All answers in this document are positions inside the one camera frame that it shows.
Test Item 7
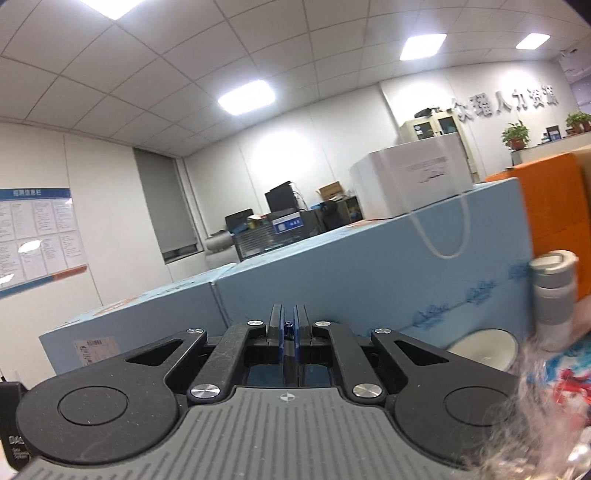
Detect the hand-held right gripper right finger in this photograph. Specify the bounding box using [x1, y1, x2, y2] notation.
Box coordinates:
[294, 304, 452, 405]

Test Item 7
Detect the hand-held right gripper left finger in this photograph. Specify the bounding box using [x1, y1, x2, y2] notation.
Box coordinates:
[124, 304, 285, 405]

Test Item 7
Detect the blue foam board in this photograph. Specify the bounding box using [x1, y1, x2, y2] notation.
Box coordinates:
[213, 176, 539, 352]

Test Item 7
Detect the grey machine blue label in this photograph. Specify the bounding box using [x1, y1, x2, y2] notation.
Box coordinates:
[233, 209, 310, 259]

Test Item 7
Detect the dark cabinet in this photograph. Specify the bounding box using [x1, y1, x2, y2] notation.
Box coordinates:
[318, 196, 359, 232]

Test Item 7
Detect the black monitor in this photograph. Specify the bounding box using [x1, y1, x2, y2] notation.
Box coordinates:
[264, 181, 301, 213]

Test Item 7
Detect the light blue printed carton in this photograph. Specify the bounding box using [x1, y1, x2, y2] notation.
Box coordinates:
[39, 263, 237, 374]

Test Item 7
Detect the grey window blind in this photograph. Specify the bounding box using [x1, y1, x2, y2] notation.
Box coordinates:
[134, 148, 204, 265]

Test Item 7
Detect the white paper bag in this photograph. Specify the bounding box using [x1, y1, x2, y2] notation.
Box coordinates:
[349, 134, 474, 259]

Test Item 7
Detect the blue white ceramic bowl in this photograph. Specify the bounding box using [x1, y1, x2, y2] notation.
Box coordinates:
[445, 328, 520, 372]

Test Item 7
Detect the ceiling light panel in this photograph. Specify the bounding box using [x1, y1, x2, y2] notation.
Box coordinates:
[515, 32, 551, 51]
[217, 79, 278, 115]
[78, 0, 146, 20]
[399, 33, 446, 61]

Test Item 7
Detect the cream storage cabinet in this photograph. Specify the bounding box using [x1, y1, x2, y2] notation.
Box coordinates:
[399, 111, 476, 181]

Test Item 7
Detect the white tumbler grey sleeve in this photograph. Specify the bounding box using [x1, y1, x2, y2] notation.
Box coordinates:
[529, 250, 580, 349]

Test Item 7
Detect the orange box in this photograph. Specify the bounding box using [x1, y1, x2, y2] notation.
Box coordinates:
[485, 152, 591, 296]

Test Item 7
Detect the potted green plant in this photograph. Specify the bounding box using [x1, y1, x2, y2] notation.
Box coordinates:
[566, 112, 591, 136]
[502, 121, 531, 151]

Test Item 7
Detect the white reception counter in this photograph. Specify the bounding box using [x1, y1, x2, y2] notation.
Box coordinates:
[510, 131, 591, 169]

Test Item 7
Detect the grey duct pipe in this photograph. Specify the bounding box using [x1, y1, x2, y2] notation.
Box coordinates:
[205, 230, 235, 253]

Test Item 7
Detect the wall notice board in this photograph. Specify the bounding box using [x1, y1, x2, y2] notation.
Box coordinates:
[0, 187, 88, 298]

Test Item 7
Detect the wall lettering sign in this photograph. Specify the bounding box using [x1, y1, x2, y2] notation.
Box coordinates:
[450, 88, 561, 123]

